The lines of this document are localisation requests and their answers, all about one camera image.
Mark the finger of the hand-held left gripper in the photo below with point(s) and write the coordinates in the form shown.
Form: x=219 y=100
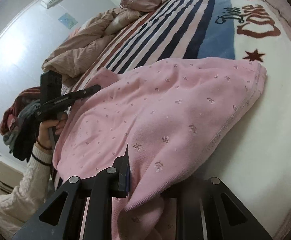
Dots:
x=60 y=100
x=90 y=90

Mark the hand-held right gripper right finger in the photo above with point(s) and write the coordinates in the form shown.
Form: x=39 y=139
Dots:
x=205 y=205

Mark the pink satin cloth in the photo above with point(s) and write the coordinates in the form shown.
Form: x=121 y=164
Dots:
x=140 y=2

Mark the small blue wall poster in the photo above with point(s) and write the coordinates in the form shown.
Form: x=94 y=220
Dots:
x=67 y=20

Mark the person's left hand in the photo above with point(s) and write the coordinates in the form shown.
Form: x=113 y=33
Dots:
x=44 y=132

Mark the dark cloth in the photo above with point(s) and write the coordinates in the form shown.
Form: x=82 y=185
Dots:
x=23 y=142

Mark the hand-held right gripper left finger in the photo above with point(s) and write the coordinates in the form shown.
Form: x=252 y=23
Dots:
x=121 y=175

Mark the pink floral garment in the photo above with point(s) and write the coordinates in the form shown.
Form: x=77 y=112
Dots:
x=160 y=117

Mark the person's left forearm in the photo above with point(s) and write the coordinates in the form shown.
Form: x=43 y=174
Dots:
x=23 y=187

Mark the red and grey clothes pile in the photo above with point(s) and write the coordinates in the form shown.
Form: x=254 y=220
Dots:
x=28 y=111

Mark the beige duvet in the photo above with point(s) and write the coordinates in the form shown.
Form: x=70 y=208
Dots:
x=85 y=52

